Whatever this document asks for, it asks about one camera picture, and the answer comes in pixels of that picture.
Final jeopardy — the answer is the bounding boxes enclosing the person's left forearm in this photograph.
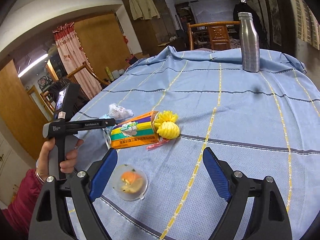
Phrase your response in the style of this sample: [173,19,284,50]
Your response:
[0,169,47,235]

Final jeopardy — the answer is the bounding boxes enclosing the black hanging coat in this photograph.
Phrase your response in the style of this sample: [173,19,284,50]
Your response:
[233,2,266,48]

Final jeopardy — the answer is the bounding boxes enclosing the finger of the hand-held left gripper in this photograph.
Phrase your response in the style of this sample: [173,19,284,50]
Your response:
[100,119,117,131]

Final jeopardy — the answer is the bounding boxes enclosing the white hanging sheet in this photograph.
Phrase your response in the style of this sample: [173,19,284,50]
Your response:
[190,0,238,24]

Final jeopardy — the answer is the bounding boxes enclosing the clear lid with orange peel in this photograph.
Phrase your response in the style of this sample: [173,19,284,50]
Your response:
[112,164,148,202]

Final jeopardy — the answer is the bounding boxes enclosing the dark framed painting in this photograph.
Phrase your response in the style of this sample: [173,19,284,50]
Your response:
[260,0,298,55]

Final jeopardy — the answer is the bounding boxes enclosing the pink floral curtain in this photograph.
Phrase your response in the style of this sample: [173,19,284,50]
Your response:
[52,23,103,100]

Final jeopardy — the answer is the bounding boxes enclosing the curved wooden armchair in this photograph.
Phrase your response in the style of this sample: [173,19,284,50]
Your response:
[40,61,110,115]

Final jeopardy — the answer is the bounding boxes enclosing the orange and purple box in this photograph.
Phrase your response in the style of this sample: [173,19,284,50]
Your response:
[110,111,163,150]

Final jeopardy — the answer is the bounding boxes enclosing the yellow plastic rope bundle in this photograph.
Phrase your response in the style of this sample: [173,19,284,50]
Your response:
[157,121,180,140]
[154,110,179,125]

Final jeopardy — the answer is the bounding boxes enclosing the red plastic strip wrapper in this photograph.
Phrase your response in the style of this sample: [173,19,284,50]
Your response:
[146,140,168,151]

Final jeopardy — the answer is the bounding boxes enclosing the fluorescent tube light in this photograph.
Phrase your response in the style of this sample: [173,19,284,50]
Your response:
[18,53,49,78]

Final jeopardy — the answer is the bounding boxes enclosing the blue checked tablecloth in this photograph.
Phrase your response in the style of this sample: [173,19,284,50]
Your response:
[66,45,320,240]

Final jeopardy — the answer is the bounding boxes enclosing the dark wooden wardrobe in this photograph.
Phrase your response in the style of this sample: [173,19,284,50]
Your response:
[121,0,179,55]

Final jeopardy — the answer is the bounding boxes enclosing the metal water bottle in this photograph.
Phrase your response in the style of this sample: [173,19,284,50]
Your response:
[237,12,260,73]

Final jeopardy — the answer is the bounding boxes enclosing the decorative wall plates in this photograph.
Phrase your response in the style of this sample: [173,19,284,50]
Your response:
[37,76,50,90]

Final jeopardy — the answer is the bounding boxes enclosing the wooden door panel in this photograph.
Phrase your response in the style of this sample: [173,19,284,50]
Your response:
[0,60,48,160]
[74,12,132,80]

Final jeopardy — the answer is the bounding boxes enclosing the striped window curtain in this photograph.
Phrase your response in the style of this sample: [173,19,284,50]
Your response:
[291,0,320,50]

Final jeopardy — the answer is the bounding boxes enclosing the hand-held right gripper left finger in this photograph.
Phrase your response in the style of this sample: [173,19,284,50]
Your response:
[28,148,118,240]

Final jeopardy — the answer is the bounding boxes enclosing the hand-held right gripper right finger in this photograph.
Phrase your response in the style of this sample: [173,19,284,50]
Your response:
[202,147,293,240]

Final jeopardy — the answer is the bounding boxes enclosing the carved wooden chair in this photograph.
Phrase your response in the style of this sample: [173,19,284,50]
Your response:
[187,21,242,52]

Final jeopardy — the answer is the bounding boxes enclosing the white plastic bag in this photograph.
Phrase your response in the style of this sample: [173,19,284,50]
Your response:
[108,103,134,119]

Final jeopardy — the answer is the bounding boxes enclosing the person's left hand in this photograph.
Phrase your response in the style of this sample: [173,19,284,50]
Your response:
[36,138,84,183]

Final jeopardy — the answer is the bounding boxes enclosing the beige hanging jacket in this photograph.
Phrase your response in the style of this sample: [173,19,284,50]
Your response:
[129,0,161,21]

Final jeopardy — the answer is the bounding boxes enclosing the silver bangle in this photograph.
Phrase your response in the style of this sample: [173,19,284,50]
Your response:
[35,165,46,183]

